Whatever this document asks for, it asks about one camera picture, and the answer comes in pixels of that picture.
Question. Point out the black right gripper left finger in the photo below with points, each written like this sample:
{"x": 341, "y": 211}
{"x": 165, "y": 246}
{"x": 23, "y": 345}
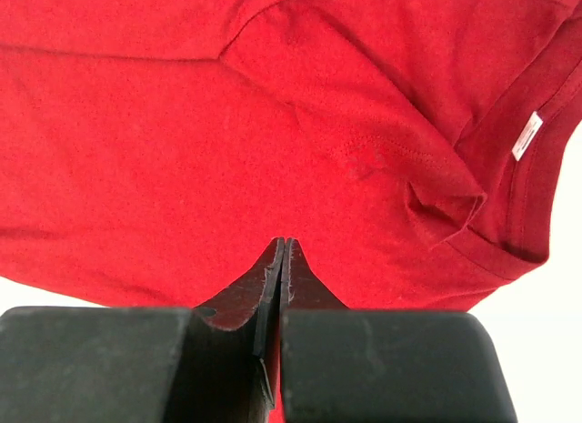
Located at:
{"x": 217, "y": 362}

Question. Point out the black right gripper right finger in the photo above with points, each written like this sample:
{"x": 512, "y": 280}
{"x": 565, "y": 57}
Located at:
{"x": 346, "y": 365}

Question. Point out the red t-shirt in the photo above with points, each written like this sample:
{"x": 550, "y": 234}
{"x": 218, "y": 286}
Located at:
{"x": 152, "y": 149}

